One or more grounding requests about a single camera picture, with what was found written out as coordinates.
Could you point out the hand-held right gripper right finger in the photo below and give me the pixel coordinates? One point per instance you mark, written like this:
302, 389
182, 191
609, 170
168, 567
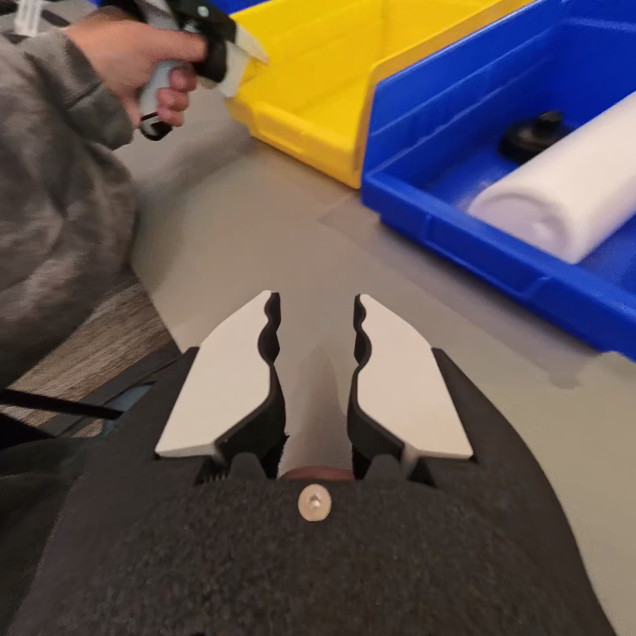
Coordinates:
407, 387

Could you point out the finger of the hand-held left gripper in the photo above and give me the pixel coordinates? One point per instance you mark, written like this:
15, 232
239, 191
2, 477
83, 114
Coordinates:
251, 47
233, 74

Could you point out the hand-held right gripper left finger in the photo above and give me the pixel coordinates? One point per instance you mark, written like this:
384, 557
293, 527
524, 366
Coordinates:
223, 387

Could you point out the yellow plastic bin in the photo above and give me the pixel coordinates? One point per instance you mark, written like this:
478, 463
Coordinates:
308, 124

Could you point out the blue plastic bin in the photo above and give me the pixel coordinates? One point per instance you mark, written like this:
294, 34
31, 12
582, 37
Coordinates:
397, 164
233, 5

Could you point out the white plastic bottle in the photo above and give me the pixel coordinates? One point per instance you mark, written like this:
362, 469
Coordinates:
556, 198

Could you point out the black bottle lid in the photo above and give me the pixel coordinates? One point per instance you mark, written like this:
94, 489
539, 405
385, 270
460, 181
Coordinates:
526, 141

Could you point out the person's left forearm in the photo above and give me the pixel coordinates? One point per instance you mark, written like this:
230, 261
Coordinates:
49, 174

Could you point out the person's left hand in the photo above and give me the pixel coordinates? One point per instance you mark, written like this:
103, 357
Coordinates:
124, 54

